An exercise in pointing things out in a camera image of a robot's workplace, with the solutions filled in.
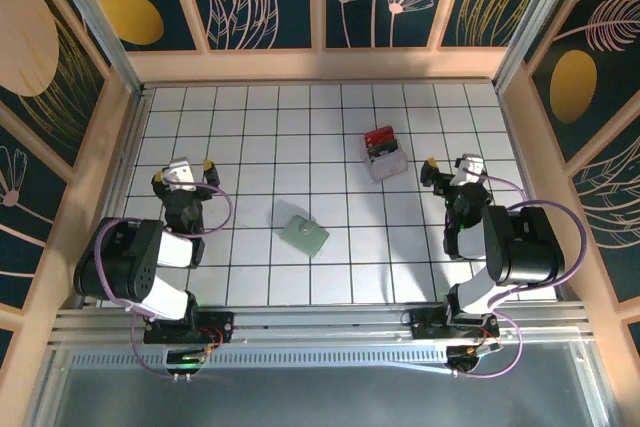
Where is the plain black card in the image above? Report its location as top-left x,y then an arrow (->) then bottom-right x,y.
365,141 -> 401,158

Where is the red card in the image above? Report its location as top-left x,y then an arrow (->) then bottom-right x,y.
363,125 -> 397,148

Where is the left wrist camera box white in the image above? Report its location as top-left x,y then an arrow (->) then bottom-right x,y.
167,156 -> 197,193

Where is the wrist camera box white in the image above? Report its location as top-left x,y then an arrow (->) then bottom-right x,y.
451,153 -> 486,187
167,156 -> 197,193

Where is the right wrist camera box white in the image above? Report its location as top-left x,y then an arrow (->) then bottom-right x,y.
451,153 -> 486,187

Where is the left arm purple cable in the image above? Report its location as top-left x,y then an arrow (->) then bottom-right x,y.
94,182 -> 235,379

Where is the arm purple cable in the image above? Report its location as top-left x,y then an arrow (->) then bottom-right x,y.
94,182 -> 235,379
452,174 -> 587,379

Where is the aluminium side rail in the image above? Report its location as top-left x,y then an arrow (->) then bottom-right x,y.
495,84 -> 569,304
74,86 -> 154,309

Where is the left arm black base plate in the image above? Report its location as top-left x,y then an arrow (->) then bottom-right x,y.
143,310 -> 235,346

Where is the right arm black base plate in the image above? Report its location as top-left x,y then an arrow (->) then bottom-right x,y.
408,306 -> 501,343

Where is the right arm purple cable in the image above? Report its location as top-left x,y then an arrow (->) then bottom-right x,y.
452,174 -> 587,379

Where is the aluminium frame post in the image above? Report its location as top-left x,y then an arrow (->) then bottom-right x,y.
492,0 -> 587,94
42,0 -> 146,98

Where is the aluminium mounting rail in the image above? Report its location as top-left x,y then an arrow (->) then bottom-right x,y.
49,302 -> 596,348

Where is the slotted grey cable duct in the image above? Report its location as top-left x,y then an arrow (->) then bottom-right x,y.
69,350 -> 451,369

